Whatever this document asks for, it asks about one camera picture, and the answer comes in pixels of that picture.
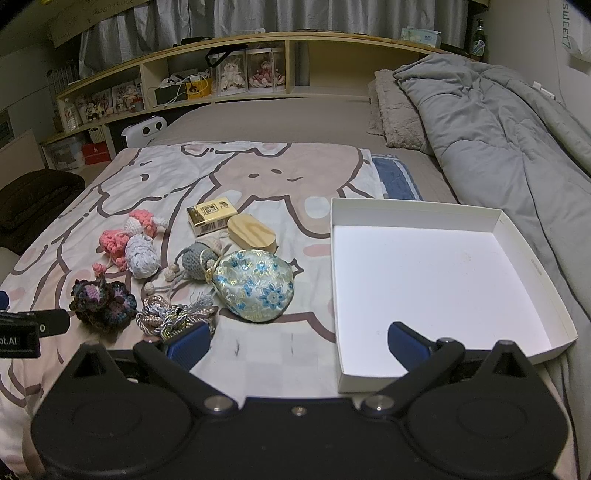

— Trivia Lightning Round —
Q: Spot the grey curtain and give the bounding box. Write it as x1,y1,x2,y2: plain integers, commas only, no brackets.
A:
78,0,472,79

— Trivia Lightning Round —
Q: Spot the pale lavender crochet toy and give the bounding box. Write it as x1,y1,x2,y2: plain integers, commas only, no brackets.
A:
126,234,160,278

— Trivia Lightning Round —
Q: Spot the yellow bag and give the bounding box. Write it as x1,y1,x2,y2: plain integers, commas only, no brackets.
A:
187,76,213,100

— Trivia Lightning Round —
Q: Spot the pink crochet toy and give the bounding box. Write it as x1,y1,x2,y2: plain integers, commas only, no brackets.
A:
93,229,134,276

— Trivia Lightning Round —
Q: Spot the white device with two holes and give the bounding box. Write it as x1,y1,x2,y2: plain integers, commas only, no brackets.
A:
121,117,168,149

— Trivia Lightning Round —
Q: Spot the white and pink crochet mushroom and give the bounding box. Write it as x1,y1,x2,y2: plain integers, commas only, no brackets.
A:
124,209,168,238

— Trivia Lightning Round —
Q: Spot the tissue box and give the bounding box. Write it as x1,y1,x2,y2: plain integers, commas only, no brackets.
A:
401,28,442,47

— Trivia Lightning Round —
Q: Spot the grey duvet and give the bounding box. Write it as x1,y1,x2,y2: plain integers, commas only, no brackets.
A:
392,53,591,480

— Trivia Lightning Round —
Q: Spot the white printed bag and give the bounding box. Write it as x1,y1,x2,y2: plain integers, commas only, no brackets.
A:
547,0,591,70

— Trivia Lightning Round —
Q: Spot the fuzzy beige pillow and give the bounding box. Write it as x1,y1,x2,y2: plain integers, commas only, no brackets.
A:
368,69,435,155

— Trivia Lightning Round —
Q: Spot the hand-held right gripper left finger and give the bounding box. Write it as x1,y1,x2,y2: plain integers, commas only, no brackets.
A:
69,320,242,416

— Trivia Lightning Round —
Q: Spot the printed cartoon blanket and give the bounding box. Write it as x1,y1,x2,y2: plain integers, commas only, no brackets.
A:
0,141,386,480

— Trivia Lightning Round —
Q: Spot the red box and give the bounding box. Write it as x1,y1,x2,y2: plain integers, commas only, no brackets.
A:
82,142,112,166

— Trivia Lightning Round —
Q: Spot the knotted cord tassel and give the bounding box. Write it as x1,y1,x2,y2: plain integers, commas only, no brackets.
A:
135,295,218,343

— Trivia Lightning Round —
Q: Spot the clear plastic bottle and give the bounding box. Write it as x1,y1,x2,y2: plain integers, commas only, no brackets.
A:
62,99,82,133

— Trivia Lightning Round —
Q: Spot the white cardboard box tray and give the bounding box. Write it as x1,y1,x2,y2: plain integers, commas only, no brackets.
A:
330,198,579,394

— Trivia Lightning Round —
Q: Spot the clear doll display box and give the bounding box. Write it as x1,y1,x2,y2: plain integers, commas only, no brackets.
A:
206,47,248,96
246,44,286,93

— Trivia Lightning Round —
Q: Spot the dark brown cloth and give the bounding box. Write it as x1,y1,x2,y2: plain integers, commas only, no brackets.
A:
0,169,86,254

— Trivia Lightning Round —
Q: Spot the oval wooden block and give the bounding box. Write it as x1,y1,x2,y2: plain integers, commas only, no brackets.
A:
227,213,279,254

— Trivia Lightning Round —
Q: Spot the green glass bottle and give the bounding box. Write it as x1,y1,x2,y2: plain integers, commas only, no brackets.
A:
470,18,489,64

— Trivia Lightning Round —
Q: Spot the beige bed sheet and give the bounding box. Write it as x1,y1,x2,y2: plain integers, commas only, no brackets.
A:
124,95,462,206

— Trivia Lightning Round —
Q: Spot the small gold cardboard box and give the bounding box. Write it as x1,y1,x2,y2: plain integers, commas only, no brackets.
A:
187,196,238,237

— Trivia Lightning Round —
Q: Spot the wooden headboard shelf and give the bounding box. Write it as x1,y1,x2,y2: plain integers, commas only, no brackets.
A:
41,31,444,162

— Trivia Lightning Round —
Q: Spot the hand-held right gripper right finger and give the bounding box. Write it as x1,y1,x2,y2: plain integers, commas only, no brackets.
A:
360,321,533,417

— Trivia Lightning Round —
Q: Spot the dark multicolour crochet flower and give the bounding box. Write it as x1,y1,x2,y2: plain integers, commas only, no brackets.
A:
69,275,137,330

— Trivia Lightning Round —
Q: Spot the blue and white towel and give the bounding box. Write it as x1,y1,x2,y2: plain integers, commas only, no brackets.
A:
372,154,423,201

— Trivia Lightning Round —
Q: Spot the floral brocade pouch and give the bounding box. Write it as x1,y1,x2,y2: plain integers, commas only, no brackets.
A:
206,249,303,322

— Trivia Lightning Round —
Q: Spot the clear storage bin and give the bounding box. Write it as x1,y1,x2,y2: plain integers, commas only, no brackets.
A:
44,138,86,171

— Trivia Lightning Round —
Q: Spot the grey crochet octopus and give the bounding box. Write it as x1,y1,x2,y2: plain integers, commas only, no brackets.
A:
144,235,232,296

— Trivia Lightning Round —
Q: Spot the row of picture frames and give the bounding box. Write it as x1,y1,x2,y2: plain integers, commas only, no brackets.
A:
74,78,144,123

